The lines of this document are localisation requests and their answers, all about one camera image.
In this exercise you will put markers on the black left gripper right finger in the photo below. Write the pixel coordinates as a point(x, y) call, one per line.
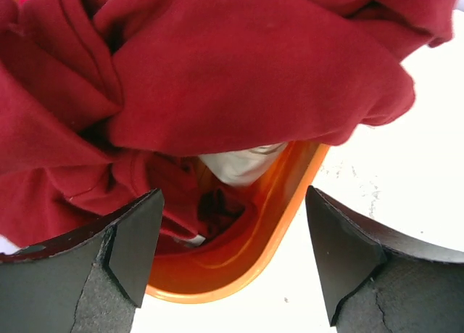
point(377, 279)

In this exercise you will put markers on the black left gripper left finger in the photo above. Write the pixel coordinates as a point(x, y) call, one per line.
point(91, 279)

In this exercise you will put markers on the dark red t-shirt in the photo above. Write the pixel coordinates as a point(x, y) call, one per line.
point(105, 100)

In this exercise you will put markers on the orange plastic basket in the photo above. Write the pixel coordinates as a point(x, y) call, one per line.
point(235, 259)

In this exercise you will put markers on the white t-shirt in basket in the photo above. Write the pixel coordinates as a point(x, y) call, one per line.
point(243, 167)

